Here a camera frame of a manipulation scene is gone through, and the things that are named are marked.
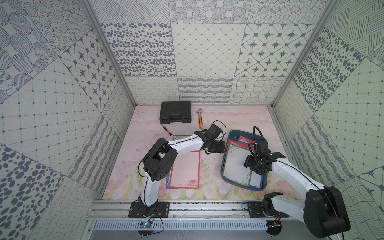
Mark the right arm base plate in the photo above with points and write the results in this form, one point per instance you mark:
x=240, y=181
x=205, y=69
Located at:
x=255, y=209

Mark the small orange black screwdriver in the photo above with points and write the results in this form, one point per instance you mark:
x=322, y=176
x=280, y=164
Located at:
x=167, y=130

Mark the red bordered stationery paper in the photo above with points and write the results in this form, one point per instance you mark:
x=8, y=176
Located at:
x=246, y=143
x=185, y=172

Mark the aluminium mounting rail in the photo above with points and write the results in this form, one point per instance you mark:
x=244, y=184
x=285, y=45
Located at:
x=179, y=210

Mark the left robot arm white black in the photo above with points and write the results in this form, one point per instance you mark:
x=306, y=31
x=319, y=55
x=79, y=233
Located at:
x=160, y=159

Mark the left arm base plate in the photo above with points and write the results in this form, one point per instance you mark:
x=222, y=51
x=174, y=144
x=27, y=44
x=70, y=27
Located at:
x=139, y=210

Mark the green bordered scalloped stationery paper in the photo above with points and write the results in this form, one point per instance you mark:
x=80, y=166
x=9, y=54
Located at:
x=233, y=170

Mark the white slotted cable duct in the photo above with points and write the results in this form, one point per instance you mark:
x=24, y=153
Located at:
x=242, y=225

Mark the right round circuit board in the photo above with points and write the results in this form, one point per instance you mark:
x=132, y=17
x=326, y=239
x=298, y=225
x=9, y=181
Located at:
x=274, y=228

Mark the teal plastic storage box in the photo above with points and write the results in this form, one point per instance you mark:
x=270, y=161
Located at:
x=234, y=136

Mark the left green circuit board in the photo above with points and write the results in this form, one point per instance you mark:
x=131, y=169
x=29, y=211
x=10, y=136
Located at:
x=145, y=228

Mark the black plastic tool case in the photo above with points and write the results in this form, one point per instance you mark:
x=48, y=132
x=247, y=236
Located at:
x=175, y=112

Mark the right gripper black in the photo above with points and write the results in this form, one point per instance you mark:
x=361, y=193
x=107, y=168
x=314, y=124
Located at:
x=248, y=163

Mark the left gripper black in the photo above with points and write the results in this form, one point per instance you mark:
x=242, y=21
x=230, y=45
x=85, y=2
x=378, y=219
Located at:
x=217, y=147

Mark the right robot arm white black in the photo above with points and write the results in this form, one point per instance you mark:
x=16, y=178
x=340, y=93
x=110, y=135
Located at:
x=322, y=208

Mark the blue floral stationery paper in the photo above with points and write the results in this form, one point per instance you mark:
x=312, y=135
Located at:
x=168, y=178
x=256, y=181

